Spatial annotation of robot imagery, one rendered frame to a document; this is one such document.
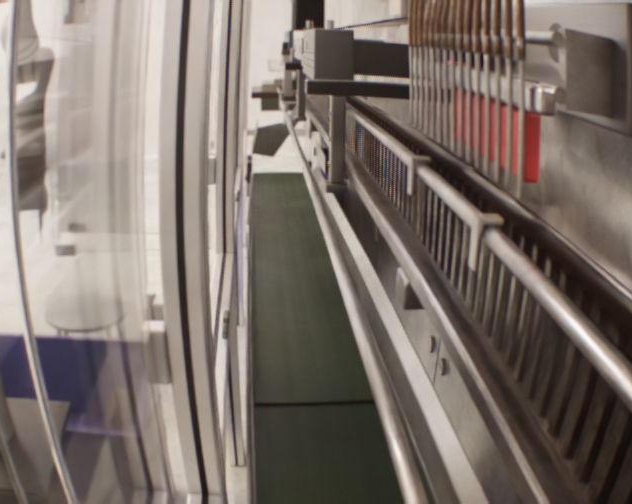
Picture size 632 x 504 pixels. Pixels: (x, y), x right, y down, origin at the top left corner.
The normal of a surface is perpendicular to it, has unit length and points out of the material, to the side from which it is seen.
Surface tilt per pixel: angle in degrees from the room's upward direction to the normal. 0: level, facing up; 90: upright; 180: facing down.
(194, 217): 90
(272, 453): 2
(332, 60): 90
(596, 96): 90
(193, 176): 90
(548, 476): 0
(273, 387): 2
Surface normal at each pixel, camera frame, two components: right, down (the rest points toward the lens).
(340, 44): 0.07, 0.32
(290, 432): 0.01, -0.96
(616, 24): -1.00, 0.00
